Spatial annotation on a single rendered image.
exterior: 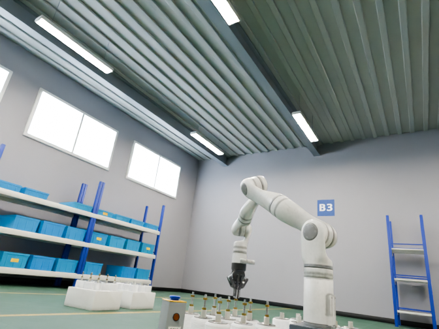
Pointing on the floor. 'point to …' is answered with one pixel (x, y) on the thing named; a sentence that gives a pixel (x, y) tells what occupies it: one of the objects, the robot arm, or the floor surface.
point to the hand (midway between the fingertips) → (236, 293)
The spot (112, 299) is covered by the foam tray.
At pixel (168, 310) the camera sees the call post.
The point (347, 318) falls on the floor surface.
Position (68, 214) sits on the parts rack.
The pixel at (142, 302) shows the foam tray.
